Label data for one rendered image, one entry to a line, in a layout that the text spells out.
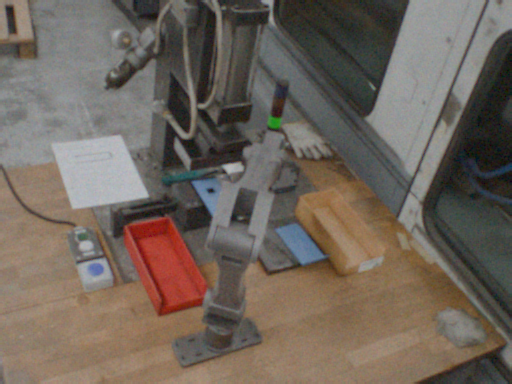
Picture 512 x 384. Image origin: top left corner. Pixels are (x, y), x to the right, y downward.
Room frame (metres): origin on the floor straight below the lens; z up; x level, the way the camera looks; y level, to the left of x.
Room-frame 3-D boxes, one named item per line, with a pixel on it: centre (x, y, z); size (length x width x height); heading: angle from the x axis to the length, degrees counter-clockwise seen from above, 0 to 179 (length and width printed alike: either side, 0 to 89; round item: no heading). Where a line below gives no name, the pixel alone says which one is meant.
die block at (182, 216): (1.25, 0.08, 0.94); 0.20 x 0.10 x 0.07; 123
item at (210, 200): (1.21, 0.07, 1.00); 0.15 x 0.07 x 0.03; 33
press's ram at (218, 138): (1.30, 0.13, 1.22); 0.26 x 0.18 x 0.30; 33
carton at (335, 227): (1.24, -0.27, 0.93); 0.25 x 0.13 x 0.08; 33
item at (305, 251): (1.16, -0.18, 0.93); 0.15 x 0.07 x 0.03; 36
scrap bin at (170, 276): (1.00, 0.15, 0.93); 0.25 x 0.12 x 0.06; 33
